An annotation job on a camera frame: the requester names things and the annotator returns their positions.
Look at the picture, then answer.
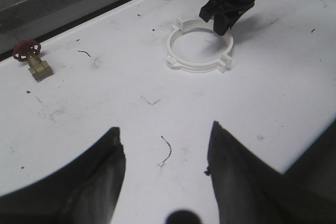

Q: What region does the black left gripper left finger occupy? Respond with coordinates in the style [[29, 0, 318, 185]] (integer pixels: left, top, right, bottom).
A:
[[1, 127, 126, 223]]

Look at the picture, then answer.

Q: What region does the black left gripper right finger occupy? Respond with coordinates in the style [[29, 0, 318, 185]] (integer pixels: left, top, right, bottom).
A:
[[205, 121, 335, 223]]

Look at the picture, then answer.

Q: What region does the white half pipe clamp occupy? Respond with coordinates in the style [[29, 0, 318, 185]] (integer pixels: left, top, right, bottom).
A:
[[166, 17, 234, 73], [175, 18, 234, 73]]

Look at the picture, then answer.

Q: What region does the brass valve red handwheel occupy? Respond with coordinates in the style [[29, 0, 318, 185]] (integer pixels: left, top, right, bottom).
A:
[[12, 39, 53, 81]]

